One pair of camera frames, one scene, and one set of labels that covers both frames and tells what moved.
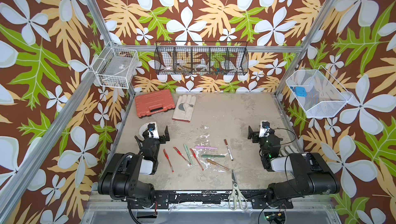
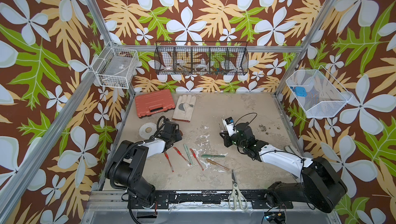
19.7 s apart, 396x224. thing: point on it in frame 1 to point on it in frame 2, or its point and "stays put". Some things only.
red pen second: x=180 y=153 stays put
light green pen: x=188 y=154 stays put
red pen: x=195 y=156 stays put
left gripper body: x=157 y=143 to x=177 y=136
